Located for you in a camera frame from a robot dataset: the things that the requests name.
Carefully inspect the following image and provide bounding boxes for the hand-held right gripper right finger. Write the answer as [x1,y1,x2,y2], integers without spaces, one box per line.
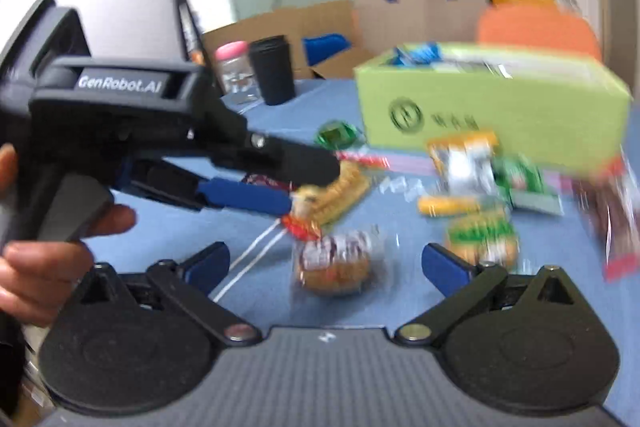
[394,243,576,348]

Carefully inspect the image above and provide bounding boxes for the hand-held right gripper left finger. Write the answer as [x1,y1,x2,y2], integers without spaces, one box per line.
[75,241,263,348]

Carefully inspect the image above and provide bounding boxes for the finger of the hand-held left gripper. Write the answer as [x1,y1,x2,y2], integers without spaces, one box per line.
[112,156,294,216]
[190,67,342,186]

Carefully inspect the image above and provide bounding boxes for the yellow cracker pack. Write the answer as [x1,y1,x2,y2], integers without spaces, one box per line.
[292,159,373,225]

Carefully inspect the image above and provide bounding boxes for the green cardboard box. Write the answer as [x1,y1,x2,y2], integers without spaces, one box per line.
[353,42,632,180]

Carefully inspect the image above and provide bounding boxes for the brown-red snack packet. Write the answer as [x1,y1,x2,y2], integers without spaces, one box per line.
[575,157,640,283]

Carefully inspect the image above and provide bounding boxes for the person's left hand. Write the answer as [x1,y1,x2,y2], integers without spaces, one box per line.
[0,144,137,328]

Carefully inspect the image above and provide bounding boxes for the green round candy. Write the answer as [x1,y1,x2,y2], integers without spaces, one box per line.
[315,120,357,150]

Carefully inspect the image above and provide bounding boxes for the green yellow snack packet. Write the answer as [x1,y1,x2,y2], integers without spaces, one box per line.
[445,207,521,268]

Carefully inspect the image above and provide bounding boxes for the small red candy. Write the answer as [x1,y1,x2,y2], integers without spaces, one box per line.
[280,213,323,240]

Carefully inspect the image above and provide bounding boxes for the yellow snack bar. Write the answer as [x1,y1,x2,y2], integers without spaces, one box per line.
[417,196,483,215]

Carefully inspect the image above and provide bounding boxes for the blue striped tablecloth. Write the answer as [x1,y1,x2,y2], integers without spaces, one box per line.
[90,77,640,427]

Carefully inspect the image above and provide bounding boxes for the red white wrapper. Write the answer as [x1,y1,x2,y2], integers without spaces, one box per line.
[335,151,388,170]

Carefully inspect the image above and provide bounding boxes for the clear plastic wrapper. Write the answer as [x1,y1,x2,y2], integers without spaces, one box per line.
[380,174,426,198]

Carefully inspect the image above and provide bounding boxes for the black cup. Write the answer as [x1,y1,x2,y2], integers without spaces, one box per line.
[248,36,297,106]

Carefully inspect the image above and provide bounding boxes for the silver orange snack packet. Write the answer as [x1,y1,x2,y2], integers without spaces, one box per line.
[425,132,501,198]

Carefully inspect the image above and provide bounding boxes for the round cake packet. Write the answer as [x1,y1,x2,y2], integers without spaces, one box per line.
[291,229,386,298]

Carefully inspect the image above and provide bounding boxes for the clear bottle pink lid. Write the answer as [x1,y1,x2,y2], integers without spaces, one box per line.
[215,41,260,104]

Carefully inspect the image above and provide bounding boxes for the blue chair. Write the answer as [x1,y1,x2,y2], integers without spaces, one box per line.
[302,34,351,68]

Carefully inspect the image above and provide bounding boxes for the brown cardboard box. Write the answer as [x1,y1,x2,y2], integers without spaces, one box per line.
[200,0,376,80]

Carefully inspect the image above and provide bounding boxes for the blue snack packet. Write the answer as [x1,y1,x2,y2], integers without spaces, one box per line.
[392,43,443,66]

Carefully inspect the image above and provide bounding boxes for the orange chair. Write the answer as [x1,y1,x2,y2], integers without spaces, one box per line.
[476,0,601,58]

